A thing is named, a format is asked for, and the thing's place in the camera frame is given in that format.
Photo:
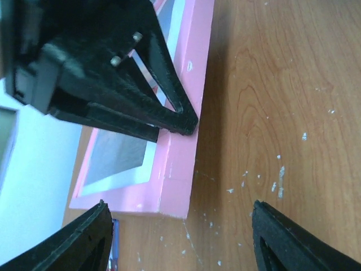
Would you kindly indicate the red blue screwdriver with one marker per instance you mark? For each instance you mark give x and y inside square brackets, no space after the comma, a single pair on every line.
[114,252]

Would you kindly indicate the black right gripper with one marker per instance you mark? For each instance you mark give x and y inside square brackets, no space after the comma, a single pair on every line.
[31,71]

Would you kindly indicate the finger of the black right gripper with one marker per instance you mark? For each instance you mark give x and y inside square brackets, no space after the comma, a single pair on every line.
[169,84]

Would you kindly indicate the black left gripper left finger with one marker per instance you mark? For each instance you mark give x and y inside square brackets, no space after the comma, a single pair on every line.
[84,244]

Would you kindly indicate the pink wooden photo frame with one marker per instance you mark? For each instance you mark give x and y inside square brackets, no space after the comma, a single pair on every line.
[169,187]

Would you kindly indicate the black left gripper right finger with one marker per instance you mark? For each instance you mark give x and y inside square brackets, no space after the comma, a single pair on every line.
[281,244]

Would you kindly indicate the photo in frame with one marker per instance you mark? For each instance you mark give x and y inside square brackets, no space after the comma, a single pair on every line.
[117,160]

